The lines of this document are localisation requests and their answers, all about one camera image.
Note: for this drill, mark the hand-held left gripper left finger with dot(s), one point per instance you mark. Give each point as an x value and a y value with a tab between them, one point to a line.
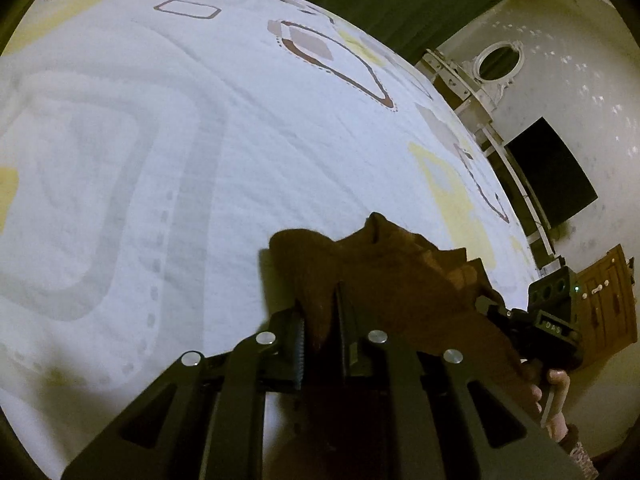
300	347

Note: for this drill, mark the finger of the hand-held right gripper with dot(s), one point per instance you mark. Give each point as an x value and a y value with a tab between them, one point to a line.
495	310

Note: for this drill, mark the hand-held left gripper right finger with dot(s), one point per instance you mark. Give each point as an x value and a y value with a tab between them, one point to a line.
346	332

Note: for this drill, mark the brown plaid small garment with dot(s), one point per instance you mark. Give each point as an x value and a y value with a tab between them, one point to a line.
390	270

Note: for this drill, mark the person's right forearm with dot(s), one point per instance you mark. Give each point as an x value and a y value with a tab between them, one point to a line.
580	455

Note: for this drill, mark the person's right hand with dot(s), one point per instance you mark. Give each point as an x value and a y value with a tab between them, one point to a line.
555	400

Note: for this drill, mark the brown wooden cabinet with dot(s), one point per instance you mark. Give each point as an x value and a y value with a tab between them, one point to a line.
610	300

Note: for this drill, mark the black flat television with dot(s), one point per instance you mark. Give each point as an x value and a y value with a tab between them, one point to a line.
550	175

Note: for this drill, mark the white dresser with oval mirror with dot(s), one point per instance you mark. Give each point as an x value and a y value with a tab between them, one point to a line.
492	95

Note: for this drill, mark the white patterned bed sheet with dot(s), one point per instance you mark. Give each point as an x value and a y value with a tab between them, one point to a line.
225	135

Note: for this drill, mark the dark green curtain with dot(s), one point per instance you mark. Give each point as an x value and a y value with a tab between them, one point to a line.
400	0

